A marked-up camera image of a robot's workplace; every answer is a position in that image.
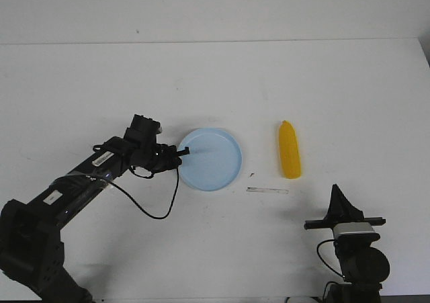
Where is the light blue round plate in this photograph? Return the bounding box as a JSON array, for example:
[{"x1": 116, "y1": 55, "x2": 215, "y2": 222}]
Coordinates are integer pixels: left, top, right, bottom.
[{"x1": 179, "y1": 128, "x2": 243, "y2": 191}]

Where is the clear tape strip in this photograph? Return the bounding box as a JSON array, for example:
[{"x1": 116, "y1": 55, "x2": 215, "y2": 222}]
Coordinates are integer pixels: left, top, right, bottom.
[{"x1": 247, "y1": 187, "x2": 289, "y2": 194}]

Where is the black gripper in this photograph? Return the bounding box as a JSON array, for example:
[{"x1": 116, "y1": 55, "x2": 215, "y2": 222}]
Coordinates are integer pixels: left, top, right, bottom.
[
  {"x1": 304, "y1": 184, "x2": 386, "y2": 230},
  {"x1": 124, "y1": 128, "x2": 190, "y2": 177}
]

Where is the white object at bottom edge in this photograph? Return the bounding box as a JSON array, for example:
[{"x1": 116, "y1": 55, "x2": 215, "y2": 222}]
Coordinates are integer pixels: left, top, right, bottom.
[{"x1": 284, "y1": 296, "x2": 318, "y2": 303}]

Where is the yellow corn cob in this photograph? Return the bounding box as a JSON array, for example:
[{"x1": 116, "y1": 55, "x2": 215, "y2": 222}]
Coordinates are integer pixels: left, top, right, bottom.
[{"x1": 278, "y1": 121, "x2": 302, "y2": 179}]

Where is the left black cable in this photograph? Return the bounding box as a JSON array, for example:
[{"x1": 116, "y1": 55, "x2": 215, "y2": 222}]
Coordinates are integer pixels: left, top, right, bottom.
[{"x1": 107, "y1": 167, "x2": 179, "y2": 220}]

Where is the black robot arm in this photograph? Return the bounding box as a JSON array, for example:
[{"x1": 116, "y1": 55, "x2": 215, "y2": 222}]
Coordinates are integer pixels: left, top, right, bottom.
[
  {"x1": 304, "y1": 184, "x2": 390, "y2": 302},
  {"x1": 1, "y1": 128, "x2": 189, "y2": 302}
]

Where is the right black cable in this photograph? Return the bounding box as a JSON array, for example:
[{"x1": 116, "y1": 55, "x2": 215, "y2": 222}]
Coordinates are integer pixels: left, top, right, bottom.
[{"x1": 316, "y1": 238, "x2": 345, "y2": 279}]

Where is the black cable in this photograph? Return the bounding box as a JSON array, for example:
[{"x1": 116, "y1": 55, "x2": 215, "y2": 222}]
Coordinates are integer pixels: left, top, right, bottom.
[
  {"x1": 316, "y1": 238, "x2": 345, "y2": 279},
  {"x1": 107, "y1": 167, "x2": 179, "y2": 220}
]

